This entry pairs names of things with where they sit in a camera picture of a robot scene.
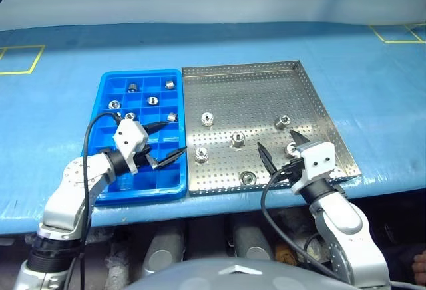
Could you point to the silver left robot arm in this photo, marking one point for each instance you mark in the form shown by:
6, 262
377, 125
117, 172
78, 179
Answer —
66, 203

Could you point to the bystander bare hand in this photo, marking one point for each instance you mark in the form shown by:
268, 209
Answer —
421, 266

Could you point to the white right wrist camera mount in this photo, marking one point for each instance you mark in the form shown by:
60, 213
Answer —
316, 163

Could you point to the blue compartment tray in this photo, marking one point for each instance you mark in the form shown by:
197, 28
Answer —
166, 177

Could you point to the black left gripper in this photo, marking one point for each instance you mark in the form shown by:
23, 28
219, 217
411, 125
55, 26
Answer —
142, 157

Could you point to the grey rounded cylinder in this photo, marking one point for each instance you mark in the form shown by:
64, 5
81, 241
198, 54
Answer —
163, 253
249, 243

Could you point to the perforated stainless steel tray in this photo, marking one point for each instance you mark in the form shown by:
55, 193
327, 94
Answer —
233, 97

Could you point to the metal nut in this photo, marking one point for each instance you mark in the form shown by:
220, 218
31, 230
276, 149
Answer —
247, 177
237, 139
289, 148

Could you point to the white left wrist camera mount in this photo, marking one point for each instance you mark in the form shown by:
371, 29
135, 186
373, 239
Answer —
128, 135

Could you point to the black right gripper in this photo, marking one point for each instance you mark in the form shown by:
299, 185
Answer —
293, 169

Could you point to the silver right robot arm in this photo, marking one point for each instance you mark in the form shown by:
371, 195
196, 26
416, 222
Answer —
346, 223

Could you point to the grey robot torso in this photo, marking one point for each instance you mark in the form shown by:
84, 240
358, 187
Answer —
199, 276

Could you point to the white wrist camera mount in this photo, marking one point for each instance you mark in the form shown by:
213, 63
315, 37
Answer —
128, 135
316, 163

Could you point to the yellow and black object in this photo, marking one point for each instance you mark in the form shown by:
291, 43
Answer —
285, 255

